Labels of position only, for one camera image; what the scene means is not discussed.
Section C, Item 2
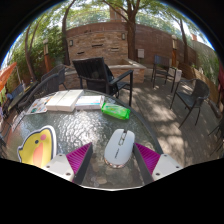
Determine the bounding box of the white computer mouse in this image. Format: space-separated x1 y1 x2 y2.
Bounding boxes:
103 128 136 170

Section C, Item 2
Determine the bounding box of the yellow chick-shaped mouse pad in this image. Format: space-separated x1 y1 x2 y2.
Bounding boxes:
17 125 58 169

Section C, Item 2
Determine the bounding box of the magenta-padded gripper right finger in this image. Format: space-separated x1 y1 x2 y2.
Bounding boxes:
132 142 183 186

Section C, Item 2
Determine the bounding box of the dark round patio table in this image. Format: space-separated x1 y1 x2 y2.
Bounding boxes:
6 81 39 111

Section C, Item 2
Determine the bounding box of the white box with coloured print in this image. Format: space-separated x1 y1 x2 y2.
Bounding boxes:
75 94 106 111

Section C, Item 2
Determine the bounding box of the green wipes pack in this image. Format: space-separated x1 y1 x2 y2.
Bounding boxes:
100 101 132 121

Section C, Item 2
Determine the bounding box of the white number plate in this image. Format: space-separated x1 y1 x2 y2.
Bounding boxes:
10 110 27 134

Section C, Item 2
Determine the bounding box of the colourful printed sheet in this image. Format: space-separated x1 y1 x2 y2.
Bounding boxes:
24 96 54 116

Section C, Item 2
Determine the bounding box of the slender tree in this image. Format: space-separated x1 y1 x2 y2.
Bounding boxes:
61 0 78 66
23 19 43 83

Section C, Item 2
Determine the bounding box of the forked tree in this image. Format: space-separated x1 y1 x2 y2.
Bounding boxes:
103 0 151 62

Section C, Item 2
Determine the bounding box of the wooden lamp post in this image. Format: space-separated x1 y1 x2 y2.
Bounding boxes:
171 34 179 68
42 38 52 74

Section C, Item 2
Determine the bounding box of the dark wicker chair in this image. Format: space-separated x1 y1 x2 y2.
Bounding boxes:
41 63 68 91
16 72 61 113

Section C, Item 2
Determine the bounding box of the black slatted wooden chair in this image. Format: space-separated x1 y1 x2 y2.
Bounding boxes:
72 56 134 107

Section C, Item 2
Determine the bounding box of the white bag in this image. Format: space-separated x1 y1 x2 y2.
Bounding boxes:
170 67 183 83

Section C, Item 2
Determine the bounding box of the orange patio umbrella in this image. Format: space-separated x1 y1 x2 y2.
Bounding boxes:
0 61 18 93

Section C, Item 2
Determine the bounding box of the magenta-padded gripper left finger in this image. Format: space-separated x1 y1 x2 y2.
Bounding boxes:
43 142 94 185

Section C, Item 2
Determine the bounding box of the black metal mesh chair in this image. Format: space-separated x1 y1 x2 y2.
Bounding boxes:
151 54 178 94
169 78 211 129
208 114 224 158

